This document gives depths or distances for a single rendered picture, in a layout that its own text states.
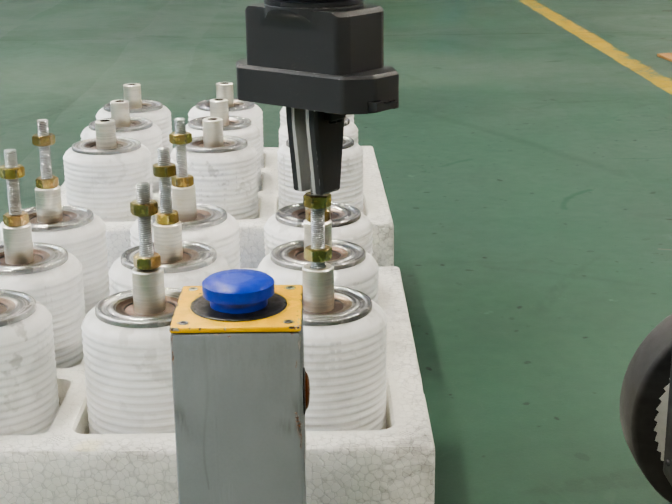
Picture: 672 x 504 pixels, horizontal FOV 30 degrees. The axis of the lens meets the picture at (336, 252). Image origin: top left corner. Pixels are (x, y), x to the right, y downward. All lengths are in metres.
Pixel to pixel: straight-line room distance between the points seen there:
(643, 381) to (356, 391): 0.30
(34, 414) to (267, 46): 0.30
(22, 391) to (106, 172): 0.52
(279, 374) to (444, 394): 0.70
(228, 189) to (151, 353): 0.54
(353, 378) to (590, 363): 0.64
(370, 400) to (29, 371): 0.24
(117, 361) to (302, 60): 0.24
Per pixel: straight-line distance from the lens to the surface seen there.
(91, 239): 1.10
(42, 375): 0.90
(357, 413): 0.87
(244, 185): 1.38
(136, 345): 0.85
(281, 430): 0.69
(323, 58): 0.80
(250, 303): 0.68
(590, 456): 1.25
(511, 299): 1.66
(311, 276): 0.86
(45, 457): 0.86
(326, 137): 0.83
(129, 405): 0.87
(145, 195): 0.86
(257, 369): 0.68
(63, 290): 0.99
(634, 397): 1.08
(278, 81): 0.82
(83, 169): 1.38
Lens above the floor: 0.55
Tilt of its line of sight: 17 degrees down
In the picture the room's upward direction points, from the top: 1 degrees counter-clockwise
